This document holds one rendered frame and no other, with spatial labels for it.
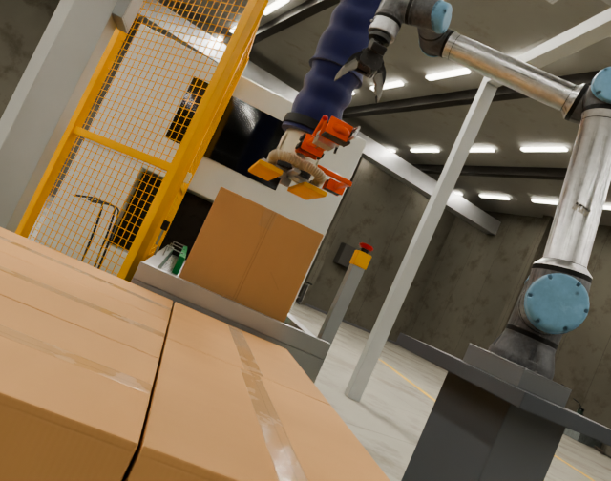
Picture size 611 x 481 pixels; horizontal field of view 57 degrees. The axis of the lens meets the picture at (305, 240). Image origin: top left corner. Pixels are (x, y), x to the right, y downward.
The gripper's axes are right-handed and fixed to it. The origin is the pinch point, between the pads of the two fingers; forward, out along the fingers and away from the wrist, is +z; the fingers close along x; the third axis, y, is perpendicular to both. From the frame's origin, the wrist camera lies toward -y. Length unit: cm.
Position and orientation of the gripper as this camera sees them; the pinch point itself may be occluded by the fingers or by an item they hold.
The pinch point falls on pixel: (356, 92)
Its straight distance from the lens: 179.2
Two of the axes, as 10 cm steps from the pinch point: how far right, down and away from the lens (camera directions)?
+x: -8.9, -4.2, -1.9
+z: -4.1, 9.1, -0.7
